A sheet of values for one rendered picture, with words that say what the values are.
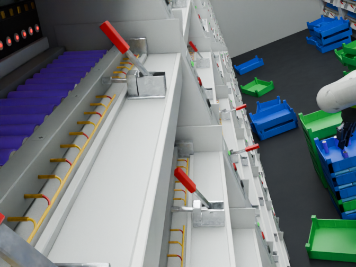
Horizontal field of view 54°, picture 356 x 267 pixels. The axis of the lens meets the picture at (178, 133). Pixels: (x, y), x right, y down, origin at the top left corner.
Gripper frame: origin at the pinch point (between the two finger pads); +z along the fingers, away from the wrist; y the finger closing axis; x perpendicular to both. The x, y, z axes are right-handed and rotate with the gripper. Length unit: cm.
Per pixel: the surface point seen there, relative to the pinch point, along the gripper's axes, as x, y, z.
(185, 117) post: -20, -83, -92
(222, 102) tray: 20, -49, -44
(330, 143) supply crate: 8.0, 2.5, 11.1
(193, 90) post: -20, -80, -96
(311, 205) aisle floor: 1.5, -12.5, 45.9
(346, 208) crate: -16.0, -10.6, 26.9
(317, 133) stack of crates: 18.2, 5.4, 14.5
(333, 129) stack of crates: 14.3, 12.4, 13.3
